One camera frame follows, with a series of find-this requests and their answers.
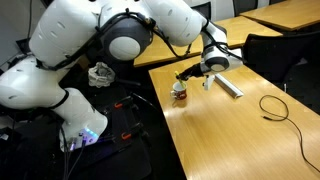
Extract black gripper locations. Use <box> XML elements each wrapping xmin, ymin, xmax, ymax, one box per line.
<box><xmin>179</xmin><ymin>63</ymin><xmax>205</xmax><ymax>83</ymax></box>

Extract black cable with plug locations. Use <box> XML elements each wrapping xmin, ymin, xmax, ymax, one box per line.
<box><xmin>258</xmin><ymin>94</ymin><xmax>320</xmax><ymax>174</ymax></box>

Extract robot base cables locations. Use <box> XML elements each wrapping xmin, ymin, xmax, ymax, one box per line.
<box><xmin>61</xmin><ymin>131</ymin><xmax>88</xmax><ymax>180</ymax></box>

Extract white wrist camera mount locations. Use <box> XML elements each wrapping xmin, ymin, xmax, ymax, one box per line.
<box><xmin>202</xmin><ymin>74</ymin><xmax>216</xmax><ymax>91</ymax></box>

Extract silver metal bar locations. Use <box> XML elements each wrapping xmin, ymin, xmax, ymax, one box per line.
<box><xmin>214</xmin><ymin>73</ymin><xmax>245</xmax><ymax>100</ymax></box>

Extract crumpled grey cloth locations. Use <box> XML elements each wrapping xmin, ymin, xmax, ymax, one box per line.
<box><xmin>87</xmin><ymin>61</ymin><xmax>117</xmax><ymax>89</ymax></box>

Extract black robot mounting stand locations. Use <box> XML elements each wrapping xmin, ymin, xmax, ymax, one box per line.
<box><xmin>0</xmin><ymin>76</ymin><xmax>153</xmax><ymax>180</ymax></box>

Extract black clamp orange handle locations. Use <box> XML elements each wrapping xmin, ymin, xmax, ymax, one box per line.
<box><xmin>113</xmin><ymin>95</ymin><xmax>136</xmax><ymax>110</ymax></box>
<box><xmin>120</xmin><ymin>122</ymin><xmax>145</xmax><ymax>141</ymax></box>

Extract large black office chair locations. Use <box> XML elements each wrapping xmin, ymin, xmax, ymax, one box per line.
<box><xmin>241</xmin><ymin>30</ymin><xmax>320</xmax><ymax>84</ymax></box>

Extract thin black wall cable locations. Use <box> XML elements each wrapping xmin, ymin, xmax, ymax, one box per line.
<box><xmin>27</xmin><ymin>0</ymin><xmax>34</xmax><ymax>34</ymax></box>

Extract long wooden table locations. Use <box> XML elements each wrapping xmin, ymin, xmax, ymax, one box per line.
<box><xmin>133</xmin><ymin>15</ymin><xmax>284</xmax><ymax>68</ymax></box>

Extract black mesh back chair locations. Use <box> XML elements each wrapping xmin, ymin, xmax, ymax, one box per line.
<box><xmin>232</xmin><ymin>0</ymin><xmax>260</xmax><ymax>17</ymax></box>
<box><xmin>191</xmin><ymin>1</ymin><xmax>213</xmax><ymax>20</ymax></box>

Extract black padded chair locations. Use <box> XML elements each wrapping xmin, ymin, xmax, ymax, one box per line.
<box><xmin>14</xmin><ymin>37</ymin><xmax>33</xmax><ymax>56</ymax></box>

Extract white red mug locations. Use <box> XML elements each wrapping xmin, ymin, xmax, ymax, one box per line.
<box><xmin>170</xmin><ymin>80</ymin><xmax>188</xmax><ymax>101</ymax></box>

